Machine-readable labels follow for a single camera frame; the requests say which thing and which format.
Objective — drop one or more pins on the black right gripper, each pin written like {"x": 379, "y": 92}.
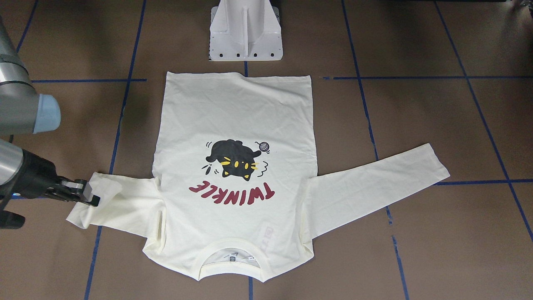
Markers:
{"x": 38, "y": 173}

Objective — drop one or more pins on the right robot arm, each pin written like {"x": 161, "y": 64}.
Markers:
{"x": 24, "y": 110}

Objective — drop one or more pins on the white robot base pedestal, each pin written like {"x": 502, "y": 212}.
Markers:
{"x": 245, "y": 30}

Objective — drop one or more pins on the cream long-sleeve cat shirt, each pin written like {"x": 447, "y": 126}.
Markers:
{"x": 235, "y": 185}

